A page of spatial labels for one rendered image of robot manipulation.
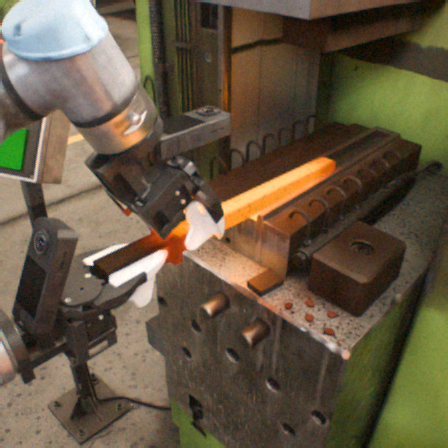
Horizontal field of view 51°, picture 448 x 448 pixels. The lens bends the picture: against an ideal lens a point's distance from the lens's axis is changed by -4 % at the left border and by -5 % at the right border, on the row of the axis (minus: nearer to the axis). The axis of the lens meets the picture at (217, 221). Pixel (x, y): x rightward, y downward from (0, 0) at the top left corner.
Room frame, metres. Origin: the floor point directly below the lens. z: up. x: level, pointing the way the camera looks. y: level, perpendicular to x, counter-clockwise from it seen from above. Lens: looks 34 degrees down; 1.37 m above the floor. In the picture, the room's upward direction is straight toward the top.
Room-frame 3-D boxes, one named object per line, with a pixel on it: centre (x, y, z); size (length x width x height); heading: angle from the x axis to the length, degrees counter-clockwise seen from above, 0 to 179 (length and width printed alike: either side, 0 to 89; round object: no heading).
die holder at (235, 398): (0.72, -0.22, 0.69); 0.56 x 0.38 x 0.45; 135
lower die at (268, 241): (0.75, -0.17, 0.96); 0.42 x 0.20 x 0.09; 135
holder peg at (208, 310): (0.52, 0.00, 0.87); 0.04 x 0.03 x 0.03; 135
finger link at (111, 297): (0.39, 0.12, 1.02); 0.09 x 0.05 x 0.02; 132
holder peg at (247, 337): (0.46, -0.05, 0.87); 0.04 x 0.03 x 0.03; 135
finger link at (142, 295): (0.42, 0.09, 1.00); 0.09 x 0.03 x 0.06; 132
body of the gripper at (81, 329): (0.36, 0.18, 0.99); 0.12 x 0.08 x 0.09; 135
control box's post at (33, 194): (0.94, 0.42, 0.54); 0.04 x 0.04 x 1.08; 45
